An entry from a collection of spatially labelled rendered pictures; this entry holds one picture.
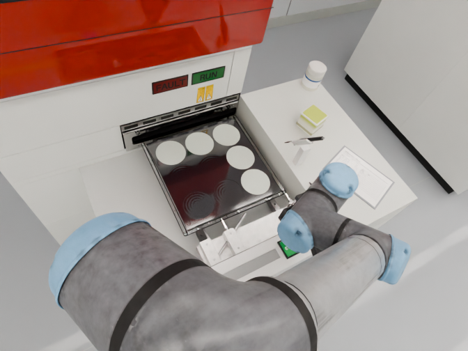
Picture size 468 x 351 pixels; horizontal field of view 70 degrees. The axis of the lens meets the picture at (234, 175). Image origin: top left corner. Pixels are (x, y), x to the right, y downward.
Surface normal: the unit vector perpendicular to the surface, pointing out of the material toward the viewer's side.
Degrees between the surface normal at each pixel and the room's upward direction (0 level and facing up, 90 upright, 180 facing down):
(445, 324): 0
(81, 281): 39
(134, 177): 0
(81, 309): 57
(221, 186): 0
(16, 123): 90
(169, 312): 13
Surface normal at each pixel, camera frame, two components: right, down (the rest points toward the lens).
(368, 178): 0.15, -0.52
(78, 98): 0.47, 0.79
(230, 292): 0.38, -0.85
